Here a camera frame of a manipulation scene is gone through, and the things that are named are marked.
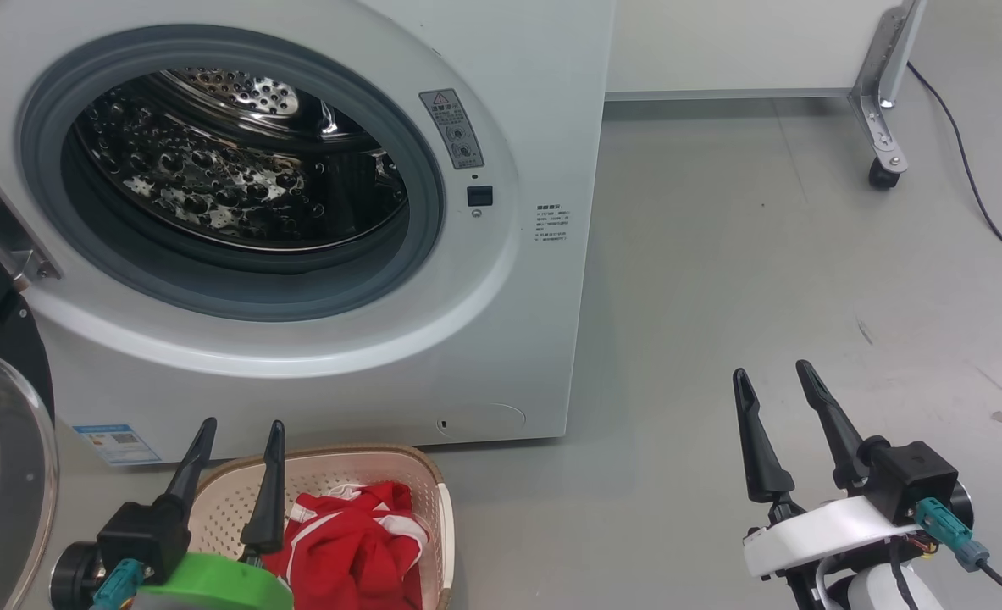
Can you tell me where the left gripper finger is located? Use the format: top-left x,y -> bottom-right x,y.
239,419 -> 288,564
164,416 -> 219,533

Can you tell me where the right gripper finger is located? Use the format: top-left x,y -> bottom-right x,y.
795,359 -> 872,494
732,368 -> 806,522

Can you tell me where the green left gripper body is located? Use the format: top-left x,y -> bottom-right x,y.
132,552 -> 296,610

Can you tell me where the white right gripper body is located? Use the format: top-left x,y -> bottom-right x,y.
742,496 -> 925,610

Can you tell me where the red and white garment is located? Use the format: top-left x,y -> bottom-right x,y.
262,480 -> 431,610

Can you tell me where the grey round washer door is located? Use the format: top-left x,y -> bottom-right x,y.
0,161 -> 61,610

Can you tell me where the cream perforated laundry basket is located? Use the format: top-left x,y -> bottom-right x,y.
187,443 -> 457,610

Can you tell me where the white washing machine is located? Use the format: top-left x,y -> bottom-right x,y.
0,0 -> 616,467

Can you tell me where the stainless steel washing machine drum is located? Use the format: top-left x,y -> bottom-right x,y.
64,68 -> 410,255

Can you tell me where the blue energy label sticker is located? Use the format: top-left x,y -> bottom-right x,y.
73,422 -> 163,467

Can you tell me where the small printed text label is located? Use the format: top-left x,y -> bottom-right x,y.
535,202 -> 571,245

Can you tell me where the metal cart leg with caster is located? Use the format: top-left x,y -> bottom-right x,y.
606,0 -> 929,191

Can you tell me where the grey warning sticker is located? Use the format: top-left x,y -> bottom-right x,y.
418,88 -> 485,170

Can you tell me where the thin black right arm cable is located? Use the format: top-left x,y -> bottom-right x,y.
889,542 -> 921,610

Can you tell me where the long black floor cable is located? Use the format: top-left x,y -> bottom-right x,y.
905,61 -> 1002,285

